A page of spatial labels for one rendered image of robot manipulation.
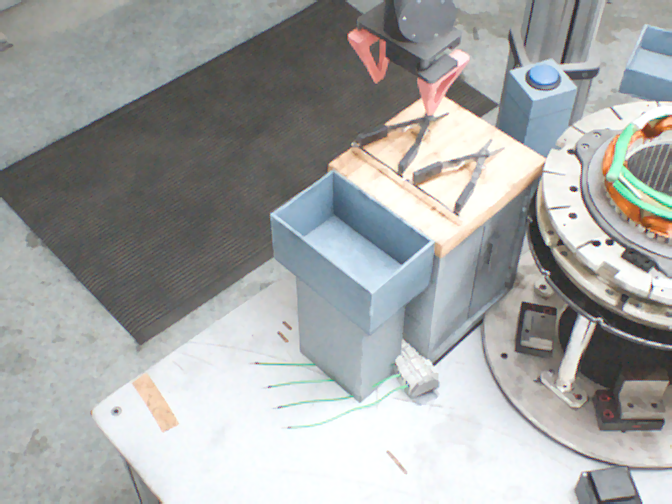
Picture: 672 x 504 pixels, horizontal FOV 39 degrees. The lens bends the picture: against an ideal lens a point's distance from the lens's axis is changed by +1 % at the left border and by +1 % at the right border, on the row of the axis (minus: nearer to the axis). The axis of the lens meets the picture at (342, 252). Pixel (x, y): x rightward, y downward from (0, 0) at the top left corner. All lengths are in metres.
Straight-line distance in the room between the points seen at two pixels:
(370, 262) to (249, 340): 0.27
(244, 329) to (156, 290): 1.06
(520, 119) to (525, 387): 0.38
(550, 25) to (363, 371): 0.63
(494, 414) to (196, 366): 0.42
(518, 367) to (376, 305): 0.32
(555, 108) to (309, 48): 1.76
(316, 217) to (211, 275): 1.24
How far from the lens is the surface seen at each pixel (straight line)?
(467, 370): 1.33
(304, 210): 1.16
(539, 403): 1.30
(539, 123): 1.38
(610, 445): 1.29
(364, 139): 1.17
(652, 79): 1.37
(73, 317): 2.42
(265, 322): 1.37
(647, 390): 1.28
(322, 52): 3.03
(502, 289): 1.39
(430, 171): 1.13
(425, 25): 0.94
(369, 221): 1.17
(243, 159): 2.69
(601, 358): 1.38
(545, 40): 1.55
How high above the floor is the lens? 1.89
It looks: 50 degrees down
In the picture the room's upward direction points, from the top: straight up
